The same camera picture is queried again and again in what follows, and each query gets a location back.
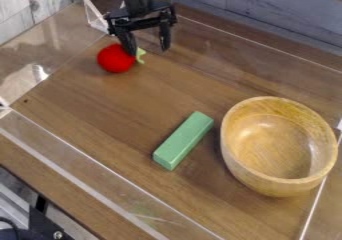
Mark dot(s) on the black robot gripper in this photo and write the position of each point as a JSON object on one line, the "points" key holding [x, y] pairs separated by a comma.
{"points": [[160, 14]]}

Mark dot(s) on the red plush toy green leaf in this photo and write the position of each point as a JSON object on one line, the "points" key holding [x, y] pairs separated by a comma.
{"points": [[114, 60]]}

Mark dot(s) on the wooden bowl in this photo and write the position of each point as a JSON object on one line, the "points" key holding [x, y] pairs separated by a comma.
{"points": [[277, 146]]}

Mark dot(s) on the green rectangular block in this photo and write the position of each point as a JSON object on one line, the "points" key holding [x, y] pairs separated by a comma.
{"points": [[181, 141]]}

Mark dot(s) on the clear acrylic corner bracket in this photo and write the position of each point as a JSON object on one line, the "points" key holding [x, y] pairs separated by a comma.
{"points": [[94, 18]]}

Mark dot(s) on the clear acrylic enclosure wall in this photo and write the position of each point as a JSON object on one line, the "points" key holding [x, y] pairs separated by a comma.
{"points": [[77, 135]]}

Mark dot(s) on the black clamp with cable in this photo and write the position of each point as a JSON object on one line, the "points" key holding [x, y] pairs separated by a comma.
{"points": [[41, 228]]}

